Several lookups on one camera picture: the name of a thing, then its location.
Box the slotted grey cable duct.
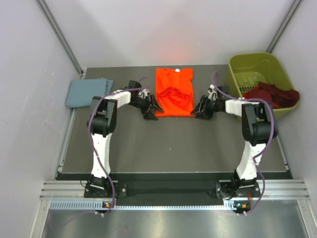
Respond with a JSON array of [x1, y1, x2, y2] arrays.
[[50, 200, 251, 210]]

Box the dark red t shirt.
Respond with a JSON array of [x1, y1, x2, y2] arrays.
[[243, 82, 300, 109]]

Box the right aluminium corner post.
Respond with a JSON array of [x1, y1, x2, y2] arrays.
[[266, 0, 303, 54]]

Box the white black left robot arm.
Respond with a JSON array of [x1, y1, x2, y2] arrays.
[[84, 80, 164, 198]]

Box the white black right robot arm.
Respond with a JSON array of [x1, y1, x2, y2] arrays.
[[190, 85, 277, 200]]

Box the folded grey-blue t shirt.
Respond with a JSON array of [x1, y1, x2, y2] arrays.
[[65, 78, 113, 109]]

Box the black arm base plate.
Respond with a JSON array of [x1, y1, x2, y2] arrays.
[[84, 180, 261, 198]]

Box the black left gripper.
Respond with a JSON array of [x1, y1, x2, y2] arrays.
[[129, 94, 163, 120]]

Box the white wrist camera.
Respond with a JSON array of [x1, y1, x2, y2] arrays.
[[208, 84, 218, 101], [138, 88, 151, 99]]

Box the green plastic basket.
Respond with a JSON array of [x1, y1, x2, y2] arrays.
[[226, 52, 300, 119]]

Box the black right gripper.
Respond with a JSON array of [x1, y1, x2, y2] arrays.
[[190, 95, 219, 119]]

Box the aluminium front frame rail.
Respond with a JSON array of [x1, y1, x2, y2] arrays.
[[40, 179, 310, 200]]

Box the aluminium corner post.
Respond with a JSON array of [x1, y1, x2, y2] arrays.
[[35, 0, 84, 75], [266, 0, 303, 54]]

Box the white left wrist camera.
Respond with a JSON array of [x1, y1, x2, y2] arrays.
[[138, 88, 151, 99]]

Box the left aluminium corner post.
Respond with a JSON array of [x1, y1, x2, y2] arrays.
[[35, 0, 84, 75]]

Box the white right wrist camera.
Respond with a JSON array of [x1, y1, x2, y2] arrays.
[[208, 84, 218, 101]]

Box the orange t shirt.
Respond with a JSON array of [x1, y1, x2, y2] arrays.
[[155, 68, 195, 117]]

